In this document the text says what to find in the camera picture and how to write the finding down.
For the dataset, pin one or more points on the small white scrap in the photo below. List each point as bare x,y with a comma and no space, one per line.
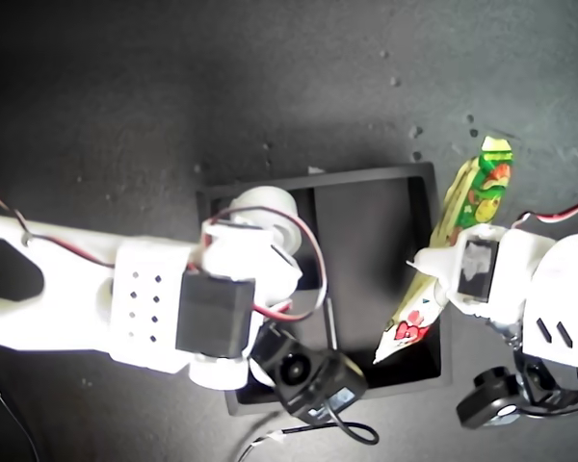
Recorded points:
316,169

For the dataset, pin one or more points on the snack bar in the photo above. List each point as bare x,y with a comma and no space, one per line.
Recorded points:
481,192

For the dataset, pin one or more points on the white tape roll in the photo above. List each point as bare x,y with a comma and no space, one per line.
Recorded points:
262,199

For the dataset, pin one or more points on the black tray with wells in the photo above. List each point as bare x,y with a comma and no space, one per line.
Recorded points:
366,231

